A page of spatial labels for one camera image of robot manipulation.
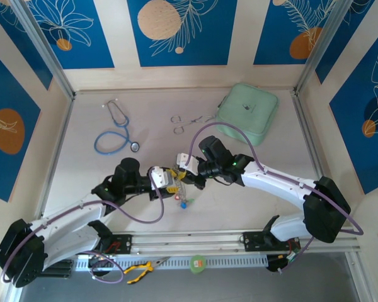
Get metal key holder plate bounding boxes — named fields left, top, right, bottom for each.
left=171, top=162, right=190, bottom=204

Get blue stethoscope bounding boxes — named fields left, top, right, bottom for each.
left=93, top=99, right=141, bottom=155

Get mint green zip pouch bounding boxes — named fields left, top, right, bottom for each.
left=214, top=82, right=280, bottom=146

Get black ribbed block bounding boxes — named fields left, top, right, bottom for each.
left=42, top=259, right=74, bottom=279

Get metal wire tongs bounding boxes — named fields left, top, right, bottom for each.
left=171, top=115, right=215, bottom=135

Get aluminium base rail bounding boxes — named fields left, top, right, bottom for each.
left=112, top=229, right=362, bottom=254

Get aluminium table edge rail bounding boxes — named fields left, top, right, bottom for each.
left=291, top=89, right=329, bottom=182
left=34, top=93, right=77, bottom=220

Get yellow handled pliers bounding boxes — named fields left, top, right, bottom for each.
left=123, top=256, right=171, bottom=285

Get grey slotted cable duct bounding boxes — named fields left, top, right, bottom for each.
left=74, top=254, right=269, bottom=272

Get aluminium frame post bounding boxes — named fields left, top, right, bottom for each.
left=293, top=0, right=357, bottom=95
left=9, top=0, right=76, bottom=101

